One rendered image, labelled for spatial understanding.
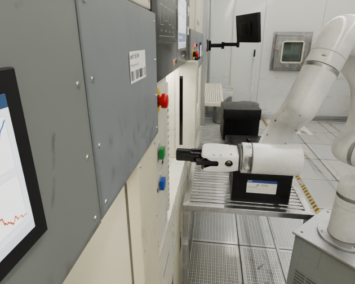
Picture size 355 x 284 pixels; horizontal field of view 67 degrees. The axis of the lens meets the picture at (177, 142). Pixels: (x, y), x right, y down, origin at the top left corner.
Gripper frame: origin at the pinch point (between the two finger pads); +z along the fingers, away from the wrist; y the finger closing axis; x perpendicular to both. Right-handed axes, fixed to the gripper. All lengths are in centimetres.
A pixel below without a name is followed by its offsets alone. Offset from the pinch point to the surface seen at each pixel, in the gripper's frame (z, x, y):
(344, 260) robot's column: -57, -44, 13
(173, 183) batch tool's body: 9, -33, 41
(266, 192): -35, -38, 47
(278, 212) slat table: -40, -44, 40
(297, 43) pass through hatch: -154, 26, 467
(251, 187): -28, -36, 47
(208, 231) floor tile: -9, -120, 117
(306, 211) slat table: -53, -44, 43
